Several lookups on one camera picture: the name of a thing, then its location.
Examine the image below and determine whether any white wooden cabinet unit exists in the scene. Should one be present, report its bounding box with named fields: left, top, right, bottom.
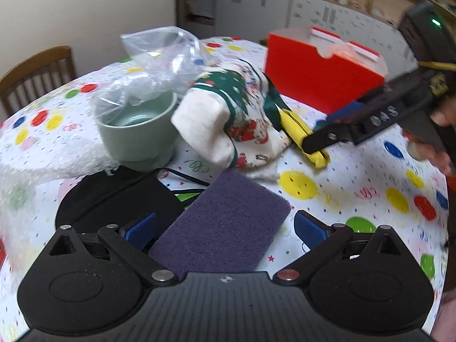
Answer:
left=175, top=0, right=456, bottom=69

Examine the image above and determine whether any person's right hand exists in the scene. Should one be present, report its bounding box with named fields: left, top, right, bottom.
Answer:
left=400, top=94, right=455, bottom=176

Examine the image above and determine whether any wooden chair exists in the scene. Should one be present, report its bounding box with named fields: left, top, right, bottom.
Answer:
left=1, top=46, right=76, bottom=117

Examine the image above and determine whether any bubble wrap sheet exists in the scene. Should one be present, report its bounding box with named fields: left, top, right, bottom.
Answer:
left=1, top=135, right=119, bottom=243

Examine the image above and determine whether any green ceramic cup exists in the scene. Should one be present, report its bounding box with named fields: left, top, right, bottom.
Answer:
left=96, top=91, right=178, bottom=172

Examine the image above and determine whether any black fabric mask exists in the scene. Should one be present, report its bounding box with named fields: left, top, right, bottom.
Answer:
left=55, top=167, right=209, bottom=233

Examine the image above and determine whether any red white storage box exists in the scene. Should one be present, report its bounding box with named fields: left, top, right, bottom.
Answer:
left=264, top=26, right=388, bottom=114

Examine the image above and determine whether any pink mesh bath pouf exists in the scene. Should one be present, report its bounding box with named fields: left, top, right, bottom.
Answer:
left=320, top=42, right=370, bottom=62

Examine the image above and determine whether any clear plastic bag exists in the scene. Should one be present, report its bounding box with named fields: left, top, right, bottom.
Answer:
left=92, top=26, right=219, bottom=123

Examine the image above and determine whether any purple green sponge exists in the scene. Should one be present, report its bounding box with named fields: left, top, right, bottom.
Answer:
left=149, top=170, right=291, bottom=278

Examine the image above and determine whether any yellow cloth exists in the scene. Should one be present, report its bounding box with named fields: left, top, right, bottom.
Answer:
left=279, top=109, right=330, bottom=169

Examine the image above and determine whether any Christmas print fabric bag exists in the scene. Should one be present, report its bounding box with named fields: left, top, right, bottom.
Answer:
left=172, top=60, right=291, bottom=181

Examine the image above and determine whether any balloon print tablecloth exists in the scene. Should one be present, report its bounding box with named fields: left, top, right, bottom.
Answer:
left=0, top=35, right=451, bottom=342

